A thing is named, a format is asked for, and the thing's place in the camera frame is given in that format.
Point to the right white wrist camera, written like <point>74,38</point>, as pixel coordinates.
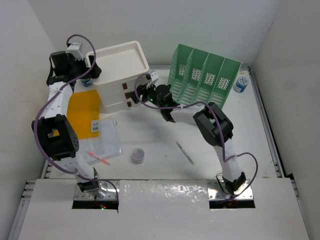
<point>154,77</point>

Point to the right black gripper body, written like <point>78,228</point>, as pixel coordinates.
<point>151,96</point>

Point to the green file rack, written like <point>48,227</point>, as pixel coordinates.
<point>196,75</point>

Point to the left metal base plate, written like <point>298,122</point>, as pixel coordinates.
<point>98,190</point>

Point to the yellow plastic folder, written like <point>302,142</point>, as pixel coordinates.
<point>83,114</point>

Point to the clear plastic document sleeve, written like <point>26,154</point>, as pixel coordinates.
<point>106,146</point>

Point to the white foam front board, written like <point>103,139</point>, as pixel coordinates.
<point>163,210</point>

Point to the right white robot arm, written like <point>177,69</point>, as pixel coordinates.
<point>213,124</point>

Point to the metal base plate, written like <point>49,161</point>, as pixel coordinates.
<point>217,192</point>
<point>98,190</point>

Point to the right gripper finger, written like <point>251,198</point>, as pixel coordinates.
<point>133,96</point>
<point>140,93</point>

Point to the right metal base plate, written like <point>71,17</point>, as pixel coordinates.
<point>217,192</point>

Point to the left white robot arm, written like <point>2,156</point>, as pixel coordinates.
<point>54,135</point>

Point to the white drawer cabinet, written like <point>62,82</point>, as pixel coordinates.
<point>122,63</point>

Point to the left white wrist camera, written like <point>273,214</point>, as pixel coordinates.
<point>75,49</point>

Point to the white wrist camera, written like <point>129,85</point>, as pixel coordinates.
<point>75,49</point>
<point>154,77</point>

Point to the small clear round container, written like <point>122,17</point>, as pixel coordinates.
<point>137,156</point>

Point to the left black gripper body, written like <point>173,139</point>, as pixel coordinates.
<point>77,67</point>

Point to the orange pen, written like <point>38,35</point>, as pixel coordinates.
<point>99,158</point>

